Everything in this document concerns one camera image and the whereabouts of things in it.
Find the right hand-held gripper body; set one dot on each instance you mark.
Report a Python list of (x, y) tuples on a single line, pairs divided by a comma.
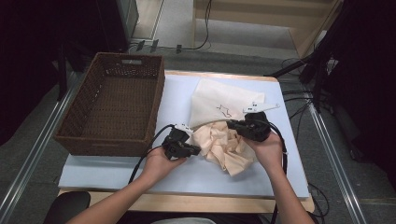
[(257, 124)]

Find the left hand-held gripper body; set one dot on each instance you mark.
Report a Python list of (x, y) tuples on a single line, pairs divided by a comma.
[(176, 141)]

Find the peach cloth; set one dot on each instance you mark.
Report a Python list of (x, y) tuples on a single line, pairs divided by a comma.
[(224, 146)]

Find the white mesh laundry bag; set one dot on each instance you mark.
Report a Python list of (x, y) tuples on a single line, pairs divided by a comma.
[(218, 99)]

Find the person's right hand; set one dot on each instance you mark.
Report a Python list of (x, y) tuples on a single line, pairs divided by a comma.
[(267, 151)]

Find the person's left hand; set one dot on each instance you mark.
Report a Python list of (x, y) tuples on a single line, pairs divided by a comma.
[(158, 166)]

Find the light blue table mat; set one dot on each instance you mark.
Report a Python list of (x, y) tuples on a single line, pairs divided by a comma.
[(186, 177)]

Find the person's dark clothing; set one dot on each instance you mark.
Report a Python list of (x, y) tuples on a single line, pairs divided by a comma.
[(186, 219)]

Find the brown wicker basket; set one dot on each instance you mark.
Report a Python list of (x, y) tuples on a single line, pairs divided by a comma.
[(115, 105)]

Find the black tripod stand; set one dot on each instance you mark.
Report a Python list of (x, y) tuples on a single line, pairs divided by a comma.
[(317, 62)]

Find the wooden platform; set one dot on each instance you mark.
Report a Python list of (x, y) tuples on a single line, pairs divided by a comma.
[(264, 18)]

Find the black chair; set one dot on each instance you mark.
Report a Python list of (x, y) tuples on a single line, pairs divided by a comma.
[(67, 207)]

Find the grey cabinet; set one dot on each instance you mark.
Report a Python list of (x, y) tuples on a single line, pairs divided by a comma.
[(127, 21)]

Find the metal floor rail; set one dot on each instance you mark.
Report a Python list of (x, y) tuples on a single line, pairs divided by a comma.
[(34, 149), (336, 155)]

